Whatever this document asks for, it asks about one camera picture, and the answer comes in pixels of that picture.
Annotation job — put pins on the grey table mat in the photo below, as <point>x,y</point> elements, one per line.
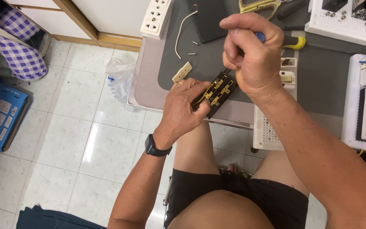
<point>319,73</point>

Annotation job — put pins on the dark blue cloth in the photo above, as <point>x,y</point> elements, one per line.
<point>52,219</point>

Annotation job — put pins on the black wrist watch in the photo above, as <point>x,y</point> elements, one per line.
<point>153,148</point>

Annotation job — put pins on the white wooden cabinet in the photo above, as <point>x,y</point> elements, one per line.
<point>84,19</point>

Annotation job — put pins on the purple checked cloth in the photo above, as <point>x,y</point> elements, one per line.
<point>21,54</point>

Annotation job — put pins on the blue capped screwdriver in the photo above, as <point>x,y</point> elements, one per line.
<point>260,37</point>

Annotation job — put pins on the clear plastic bag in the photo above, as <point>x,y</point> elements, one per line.
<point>119,76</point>

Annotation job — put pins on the white wall switch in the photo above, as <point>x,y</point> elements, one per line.
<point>287,78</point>

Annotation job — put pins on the white power strip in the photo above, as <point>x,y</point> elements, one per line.
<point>156,19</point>

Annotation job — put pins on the blue cardboard carton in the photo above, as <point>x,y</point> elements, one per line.
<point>2,116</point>

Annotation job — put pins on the black shorts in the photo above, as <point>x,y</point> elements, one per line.
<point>275,200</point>

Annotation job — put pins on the black phone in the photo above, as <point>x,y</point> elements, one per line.
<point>206,19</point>

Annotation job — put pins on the person's left hand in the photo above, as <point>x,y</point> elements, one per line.
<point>178,111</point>

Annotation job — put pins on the black socket base brass contacts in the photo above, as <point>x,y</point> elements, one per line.
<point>222,93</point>

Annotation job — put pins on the white perforated tray with parts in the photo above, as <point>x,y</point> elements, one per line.
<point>342,28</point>

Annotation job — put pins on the person's right hand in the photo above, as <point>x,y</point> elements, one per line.
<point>262,66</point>

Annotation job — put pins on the white plastic board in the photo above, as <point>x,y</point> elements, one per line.
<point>349,111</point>

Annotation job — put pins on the cream plastic plate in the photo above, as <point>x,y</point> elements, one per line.
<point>182,72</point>

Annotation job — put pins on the white perforated board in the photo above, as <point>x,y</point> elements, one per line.
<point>264,133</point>

